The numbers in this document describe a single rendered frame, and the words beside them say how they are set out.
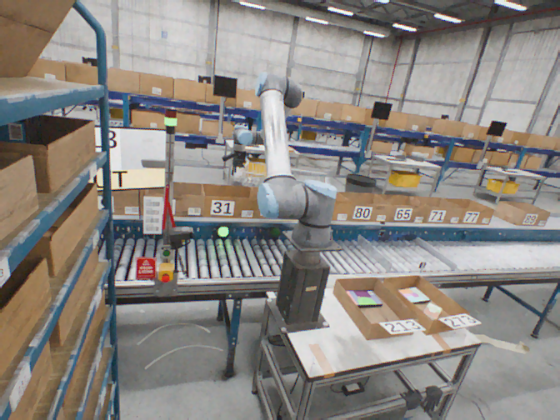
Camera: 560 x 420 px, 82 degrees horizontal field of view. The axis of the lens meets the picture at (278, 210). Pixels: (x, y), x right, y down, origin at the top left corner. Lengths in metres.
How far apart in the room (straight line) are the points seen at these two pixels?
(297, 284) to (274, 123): 0.74
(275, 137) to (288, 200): 0.31
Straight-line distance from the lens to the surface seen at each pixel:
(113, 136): 1.66
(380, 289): 2.04
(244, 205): 2.35
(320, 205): 1.38
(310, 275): 1.51
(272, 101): 1.58
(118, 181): 1.70
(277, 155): 1.42
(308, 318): 1.67
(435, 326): 1.92
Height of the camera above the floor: 1.81
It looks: 20 degrees down
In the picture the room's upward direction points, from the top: 9 degrees clockwise
